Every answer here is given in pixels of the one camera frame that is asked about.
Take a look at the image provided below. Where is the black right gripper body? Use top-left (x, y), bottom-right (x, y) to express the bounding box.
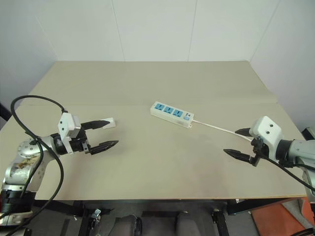
top-left (249, 137), bottom-right (267, 168)

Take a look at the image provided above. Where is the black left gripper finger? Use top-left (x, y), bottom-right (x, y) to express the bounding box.
top-left (80, 119), bottom-right (111, 131)
top-left (89, 140), bottom-right (120, 156)

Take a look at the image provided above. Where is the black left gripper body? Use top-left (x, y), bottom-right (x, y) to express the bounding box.
top-left (69, 129), bottom-right (91, 155)

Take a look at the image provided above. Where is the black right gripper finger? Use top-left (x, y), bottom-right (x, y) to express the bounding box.
top-left (234, 127), bottom-right (252, 137)
top-left (222, 148), bottom-right (254, 163)

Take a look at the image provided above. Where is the white plug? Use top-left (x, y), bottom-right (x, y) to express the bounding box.
top-left (101, 118), bottom-right (117, 130)

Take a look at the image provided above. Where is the white blue power strip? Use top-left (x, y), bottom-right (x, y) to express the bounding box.
top-left (150, 101), bottom-right (195, 129)

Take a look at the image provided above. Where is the orange red floor box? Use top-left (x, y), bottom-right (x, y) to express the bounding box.
top-left (250, 196), bottom-right (315, 236)

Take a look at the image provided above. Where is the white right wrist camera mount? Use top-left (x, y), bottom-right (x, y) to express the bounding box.
top-left (248, 116), bottom-right (284, 158)

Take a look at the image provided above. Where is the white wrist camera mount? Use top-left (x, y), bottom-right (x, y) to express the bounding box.
top-left (57, 112), bottom-right (81, 155)
top-left (248, 116), bottom-right (284, 158)

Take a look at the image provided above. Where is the white power strip cord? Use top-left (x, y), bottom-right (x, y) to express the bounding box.
top-left (191, 119), bottom-right (254, 142)

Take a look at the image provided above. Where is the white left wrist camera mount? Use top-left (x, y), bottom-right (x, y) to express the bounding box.
top-left (57, 112), bottom-right (81, 155)

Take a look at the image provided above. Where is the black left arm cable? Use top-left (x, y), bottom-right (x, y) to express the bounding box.
top-left (0, 95), bottom-right (72, 222)

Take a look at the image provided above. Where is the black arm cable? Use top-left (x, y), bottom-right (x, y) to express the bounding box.
top-left (0, 95), bottom-right (72, 222)
top-left (260, 152), bottom-right (315, 193)

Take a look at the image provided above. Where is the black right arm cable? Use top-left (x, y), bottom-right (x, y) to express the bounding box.
top-left (260, 152), bottom-right (315, 193)

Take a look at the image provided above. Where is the black metal table frame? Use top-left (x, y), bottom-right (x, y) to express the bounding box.
top-left (31, 196), bottom-right (307, 236)

